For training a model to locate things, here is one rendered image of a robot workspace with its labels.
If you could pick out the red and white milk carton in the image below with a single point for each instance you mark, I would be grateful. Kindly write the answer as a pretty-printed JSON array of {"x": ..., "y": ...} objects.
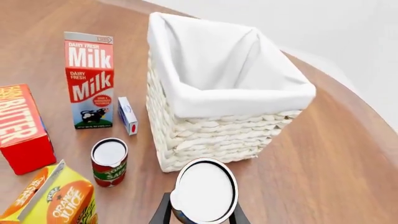
[{"x": 90, "y": 81}]

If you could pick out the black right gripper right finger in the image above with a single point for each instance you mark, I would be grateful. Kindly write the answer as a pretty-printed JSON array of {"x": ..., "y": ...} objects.
[{"x": 240, "y": 215}]

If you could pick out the soup tin with white lid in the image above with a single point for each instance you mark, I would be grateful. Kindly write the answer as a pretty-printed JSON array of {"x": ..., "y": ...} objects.
[{"x": 203, "y": 189}]

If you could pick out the tomato sauce tin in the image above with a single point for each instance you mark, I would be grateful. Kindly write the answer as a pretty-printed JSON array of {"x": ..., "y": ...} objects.
[{"x": 109, "y": 161}]

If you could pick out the orange juice carton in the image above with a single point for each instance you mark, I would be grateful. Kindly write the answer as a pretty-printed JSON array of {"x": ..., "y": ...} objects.
[{"x": 46, "y": 198}]

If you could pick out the red butter box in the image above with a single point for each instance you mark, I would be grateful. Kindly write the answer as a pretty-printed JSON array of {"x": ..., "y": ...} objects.
[{"x": 21, "y": 130}]

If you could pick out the small white and blue box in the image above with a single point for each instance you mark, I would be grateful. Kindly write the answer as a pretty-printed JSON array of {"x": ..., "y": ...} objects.
[{"x": 127, "y": 115}]

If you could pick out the white woven basket with liner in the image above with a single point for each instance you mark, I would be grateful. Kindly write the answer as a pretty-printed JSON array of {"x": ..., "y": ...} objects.
[{"x": 217, "y": 93}]

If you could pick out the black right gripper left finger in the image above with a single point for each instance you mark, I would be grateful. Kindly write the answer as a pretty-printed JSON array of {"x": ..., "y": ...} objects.
[{"x": 161, "y": 211}]

